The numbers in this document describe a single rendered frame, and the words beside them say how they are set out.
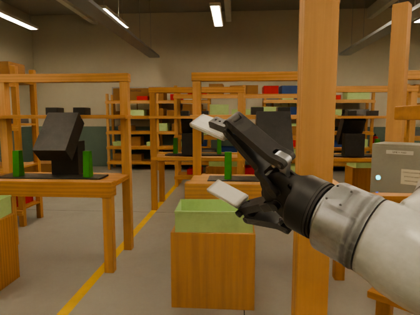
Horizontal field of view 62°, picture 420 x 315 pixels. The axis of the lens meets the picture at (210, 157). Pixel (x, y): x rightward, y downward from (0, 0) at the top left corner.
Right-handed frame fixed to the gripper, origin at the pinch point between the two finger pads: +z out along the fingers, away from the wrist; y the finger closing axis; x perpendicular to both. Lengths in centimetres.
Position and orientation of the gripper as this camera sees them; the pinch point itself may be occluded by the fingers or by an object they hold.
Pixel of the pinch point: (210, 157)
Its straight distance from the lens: 56.1
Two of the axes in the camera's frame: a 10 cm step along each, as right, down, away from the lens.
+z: -7.0, -3.4, 6.3
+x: -6.9, 5.5, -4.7
